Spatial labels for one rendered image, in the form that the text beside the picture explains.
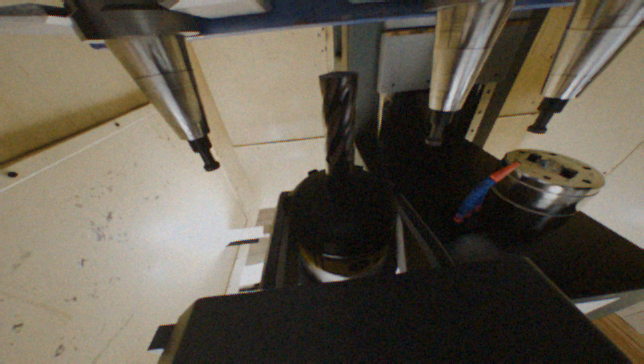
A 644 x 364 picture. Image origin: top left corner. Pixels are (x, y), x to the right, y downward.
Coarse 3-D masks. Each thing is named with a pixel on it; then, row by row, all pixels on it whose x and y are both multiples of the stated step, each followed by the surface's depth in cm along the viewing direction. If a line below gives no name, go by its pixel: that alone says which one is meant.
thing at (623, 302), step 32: (384, 160) 68; (416, 160) 66; (448, 160) 64; (480, 160) 63; (416, 192) 53; (448, 192) 52; (448, 224) 44; (512, 224) 42; (576, 224) 41; (480, 256) 37; (512, 256) 37; (544, 256) 36; (576, 256) 35; (608, 256) 35; (640, 256) 34; (576, 288) 31; (608, 288) 31; (640, 288) 31
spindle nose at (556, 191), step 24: (528, 168) 39; (552, 168) 40; (576, 168) 38; (504, 192) 42; (528, 192) 38; (552, 192) 35; (576, 192) 34; (504, 216) 43; (528, 216) 40; (552, 216) 38
